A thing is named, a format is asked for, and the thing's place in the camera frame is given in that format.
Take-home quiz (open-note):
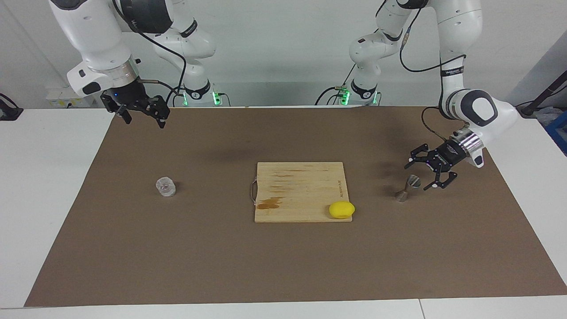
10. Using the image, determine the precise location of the blue plastic box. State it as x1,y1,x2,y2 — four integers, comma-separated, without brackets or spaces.
546,111,567,156

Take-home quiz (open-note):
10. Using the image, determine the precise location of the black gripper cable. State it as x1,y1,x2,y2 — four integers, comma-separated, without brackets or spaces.
113,0,186,100
399,0,468,142

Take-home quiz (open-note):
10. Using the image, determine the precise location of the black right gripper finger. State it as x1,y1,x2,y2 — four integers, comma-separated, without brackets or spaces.
101,91,132,124
148,95,171,129

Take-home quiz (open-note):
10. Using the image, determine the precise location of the wooden cutting board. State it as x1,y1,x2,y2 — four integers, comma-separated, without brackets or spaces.
249,162,353,223

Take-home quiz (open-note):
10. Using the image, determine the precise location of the black clamp mount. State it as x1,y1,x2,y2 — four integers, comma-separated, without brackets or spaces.
0,93,23,121

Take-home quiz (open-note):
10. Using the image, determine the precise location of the steel double jigger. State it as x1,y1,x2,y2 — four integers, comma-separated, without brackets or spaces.
396,175,421,203

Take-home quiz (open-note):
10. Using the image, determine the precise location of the brown table mat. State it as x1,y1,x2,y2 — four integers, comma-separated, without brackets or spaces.
24,106,567,307

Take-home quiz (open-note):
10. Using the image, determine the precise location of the clear glass cup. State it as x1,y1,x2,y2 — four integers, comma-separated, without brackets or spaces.
155,176,176,197

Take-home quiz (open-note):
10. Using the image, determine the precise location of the black stand pole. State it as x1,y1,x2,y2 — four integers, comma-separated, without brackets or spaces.
516,71,567,118

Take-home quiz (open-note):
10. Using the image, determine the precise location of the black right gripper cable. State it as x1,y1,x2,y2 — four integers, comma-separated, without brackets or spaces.
113,0,186,100

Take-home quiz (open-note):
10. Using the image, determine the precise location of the white wall socket box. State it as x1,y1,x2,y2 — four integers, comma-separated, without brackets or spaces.
46,86,91,108

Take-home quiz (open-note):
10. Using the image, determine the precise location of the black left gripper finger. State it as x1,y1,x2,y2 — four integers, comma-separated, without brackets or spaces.
404,144,437,170
423,170,458,191

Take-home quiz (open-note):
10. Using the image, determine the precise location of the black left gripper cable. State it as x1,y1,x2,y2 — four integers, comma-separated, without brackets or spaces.
399,0,468,142

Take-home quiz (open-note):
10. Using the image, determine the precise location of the yellow lemon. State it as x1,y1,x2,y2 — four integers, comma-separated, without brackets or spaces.
328,201,356,220

